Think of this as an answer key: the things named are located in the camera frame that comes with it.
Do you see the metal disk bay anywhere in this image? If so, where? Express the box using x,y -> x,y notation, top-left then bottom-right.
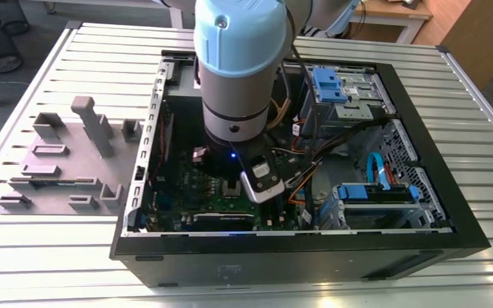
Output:
314,182 -> 438,232

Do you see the black graphics card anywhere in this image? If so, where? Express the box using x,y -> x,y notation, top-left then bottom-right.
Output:
190,212 -> 255,232

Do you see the green motherboard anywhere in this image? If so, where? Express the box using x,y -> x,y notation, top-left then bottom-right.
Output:
142,149 -> 303,232

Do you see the green RAM stick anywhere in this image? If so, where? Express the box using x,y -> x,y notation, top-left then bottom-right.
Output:
29,179 -> 78,187

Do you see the blue flat data wire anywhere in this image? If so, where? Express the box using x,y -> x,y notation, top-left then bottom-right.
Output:
365,152 -> 395,192

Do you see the wooden cabinet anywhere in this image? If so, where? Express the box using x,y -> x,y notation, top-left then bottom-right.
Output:
411,0 -> 493,90

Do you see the thick black cable bundle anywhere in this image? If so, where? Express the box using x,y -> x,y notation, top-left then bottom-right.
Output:
290,117 -> 391,189

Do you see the grey parts rack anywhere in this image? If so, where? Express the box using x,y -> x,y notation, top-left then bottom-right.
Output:
0,95 -> 145,216

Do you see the grey power supply unit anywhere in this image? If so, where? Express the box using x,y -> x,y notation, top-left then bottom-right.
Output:
165,65 -> 206,151

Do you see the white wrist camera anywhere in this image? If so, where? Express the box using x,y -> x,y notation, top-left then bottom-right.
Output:
238,155 -> 286,204

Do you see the black PC case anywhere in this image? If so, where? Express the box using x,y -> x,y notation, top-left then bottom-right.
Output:
107,48 -> 491,288

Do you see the hard disk in blue carrier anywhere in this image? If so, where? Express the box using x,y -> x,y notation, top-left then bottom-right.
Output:
334,182 -> 421,205

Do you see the yellow wire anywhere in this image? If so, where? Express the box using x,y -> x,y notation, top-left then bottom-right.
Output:
269,98 -> 290,128

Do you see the blue plastic drive latch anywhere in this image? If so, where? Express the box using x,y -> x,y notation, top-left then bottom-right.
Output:
311,67 -> 341,103

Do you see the orange wire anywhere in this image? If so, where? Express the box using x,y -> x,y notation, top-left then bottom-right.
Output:
287,178 -> 315,206

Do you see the wooden desk white frame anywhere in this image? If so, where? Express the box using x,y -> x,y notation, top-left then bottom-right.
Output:
169,0 -> 434,45

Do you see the metal drive cage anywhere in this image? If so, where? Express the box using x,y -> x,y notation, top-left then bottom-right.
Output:
299,65 -> 397,139

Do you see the blue empty disk carrier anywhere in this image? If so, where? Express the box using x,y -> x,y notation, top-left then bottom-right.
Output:
315,199 -> 342,230

